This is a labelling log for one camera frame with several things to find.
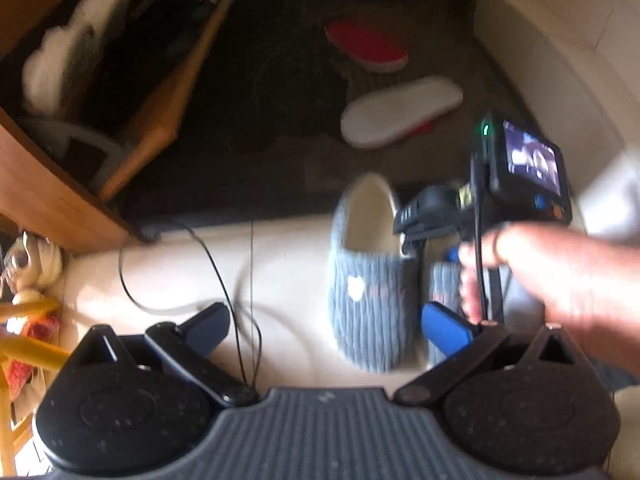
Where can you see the wooden shoe cabinet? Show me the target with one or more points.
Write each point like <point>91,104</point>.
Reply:
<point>40,185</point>

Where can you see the white sneakers pair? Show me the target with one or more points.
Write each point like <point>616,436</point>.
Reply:
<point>35,260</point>

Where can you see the grey metal cabinet bracket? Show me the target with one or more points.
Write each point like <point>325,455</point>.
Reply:
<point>75,137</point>

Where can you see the yellow stick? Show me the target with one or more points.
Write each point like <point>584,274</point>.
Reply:
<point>35,355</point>

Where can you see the brown patterned doormat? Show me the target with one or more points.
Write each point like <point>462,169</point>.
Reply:
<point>300,125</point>

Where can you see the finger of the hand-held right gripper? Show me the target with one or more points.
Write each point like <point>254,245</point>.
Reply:
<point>415,232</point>
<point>453,255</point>

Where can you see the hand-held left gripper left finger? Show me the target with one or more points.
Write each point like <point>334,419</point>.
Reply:
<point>210,327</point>

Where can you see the pink padded slipper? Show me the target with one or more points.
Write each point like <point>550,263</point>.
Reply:
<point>100,5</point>
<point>55,70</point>

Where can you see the person's right hand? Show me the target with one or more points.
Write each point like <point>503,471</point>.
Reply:
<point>560,270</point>

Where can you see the red orange bundle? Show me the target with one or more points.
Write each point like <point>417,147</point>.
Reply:
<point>37,327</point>

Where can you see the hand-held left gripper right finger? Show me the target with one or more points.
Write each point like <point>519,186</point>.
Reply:
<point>445,330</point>

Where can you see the red cloth slipper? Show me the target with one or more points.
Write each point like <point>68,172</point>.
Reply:
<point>370,45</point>
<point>400,112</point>

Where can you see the grey knit slipper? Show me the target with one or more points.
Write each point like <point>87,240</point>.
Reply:
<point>445,290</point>
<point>370,280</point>

